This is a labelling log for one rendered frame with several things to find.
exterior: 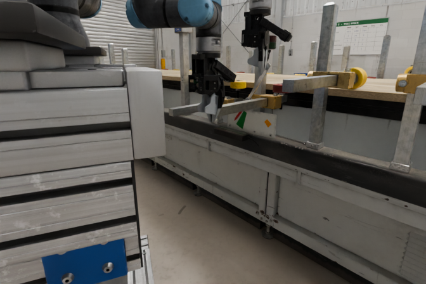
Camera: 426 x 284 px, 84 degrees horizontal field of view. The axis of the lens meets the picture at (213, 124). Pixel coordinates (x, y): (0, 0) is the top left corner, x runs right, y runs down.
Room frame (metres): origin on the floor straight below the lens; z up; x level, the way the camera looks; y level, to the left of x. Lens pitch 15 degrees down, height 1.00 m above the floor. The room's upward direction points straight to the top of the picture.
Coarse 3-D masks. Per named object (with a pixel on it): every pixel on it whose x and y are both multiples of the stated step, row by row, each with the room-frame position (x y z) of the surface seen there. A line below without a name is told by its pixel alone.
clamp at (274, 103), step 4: (252, 96) 0.99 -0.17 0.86; (256, 96) 0.97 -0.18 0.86; (260, 96) 0.96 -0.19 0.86; (264, 96) 0.94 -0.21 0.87; (268, 96) 0.93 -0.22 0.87; (272, 96) 0.92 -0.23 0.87; (276, 96) 0.92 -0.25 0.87; (280, 96) 0.94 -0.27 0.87; (268, 100) 0.93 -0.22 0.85; (272, 100) 0.92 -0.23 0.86; (276, 100) 0.92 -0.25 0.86; (280, 100) 0.94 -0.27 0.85; (268, 104) 0.93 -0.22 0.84; (272, 104) 0.92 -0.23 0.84; (276, 104) 0.92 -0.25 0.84; (280, 104) 0.94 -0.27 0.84; (272, 108) 0.92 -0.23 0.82; (276, 108) 0.92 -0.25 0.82
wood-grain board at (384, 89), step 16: (176, 80) 1.67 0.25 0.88; (192, 80) 1.55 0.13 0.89; (240, 80) 1.36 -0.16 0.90; (272, 80) 1.36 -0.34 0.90; (368, 80) 1.36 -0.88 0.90; (384, 80) 1.36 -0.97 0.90; (352, 96) 0.87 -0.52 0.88; (368, 96) 0.84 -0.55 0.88; (384, 96) 0.81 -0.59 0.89; (400, 96) 0.77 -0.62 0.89
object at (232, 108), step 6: (282, 96) 1.01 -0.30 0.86; (240, 102) 0.84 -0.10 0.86; (246, 102) 0.84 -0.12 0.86; (252, 102) 0.87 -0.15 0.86; (258, 102) 0.89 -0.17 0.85; (264, 102) 0.92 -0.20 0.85; (282, 102) 1.01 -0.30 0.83; (222, 108) 0.75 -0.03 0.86; (228, 108) 0.77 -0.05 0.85; (234, 108) 0.79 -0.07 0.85; (240, 108) 0.82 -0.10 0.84; (246, 108) 0.84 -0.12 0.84; (252, 108) 0.87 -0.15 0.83; (222, 114) 0.75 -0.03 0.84; (228, 114) 0.78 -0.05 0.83
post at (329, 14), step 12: (324, 12) 0.81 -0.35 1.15; (336, 12) 0.80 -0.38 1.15; (324, 24) 0.81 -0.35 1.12; (336, 24) 0.81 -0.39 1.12; (324, 36) 0.80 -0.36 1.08; (324, 48) 0.80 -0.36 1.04; (324, 60) 0.80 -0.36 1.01; (324, 96) 0.79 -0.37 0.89; (312, 108) 0.81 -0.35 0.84; (324, 108) 0.80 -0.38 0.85; (312, 120) 0.81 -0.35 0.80; (324, 120) 0.81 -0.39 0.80; (312, 132) 0.81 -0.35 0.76
